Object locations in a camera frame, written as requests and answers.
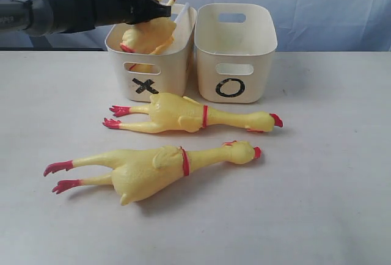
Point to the cream bin marked O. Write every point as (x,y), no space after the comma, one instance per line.
(235,43)

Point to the yellow rubber chicken back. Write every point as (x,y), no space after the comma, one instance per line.
(169,112)

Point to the white backdrop curtain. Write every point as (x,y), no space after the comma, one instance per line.
(301,25)

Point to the cream bin marked X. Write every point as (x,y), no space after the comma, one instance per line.
(140,75)

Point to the headless yellow rubber chicken body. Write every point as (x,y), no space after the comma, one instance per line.
(134,40)

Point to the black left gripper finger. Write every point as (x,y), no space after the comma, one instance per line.
(147,10)

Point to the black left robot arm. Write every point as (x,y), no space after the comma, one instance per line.
(43,17)

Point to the yellow rubber chicken front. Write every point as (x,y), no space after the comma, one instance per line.
(138,174)

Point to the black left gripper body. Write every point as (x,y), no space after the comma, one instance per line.
(109,12)

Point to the yellow rubber chicken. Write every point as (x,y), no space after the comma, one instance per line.
(169,112)
(138,174)

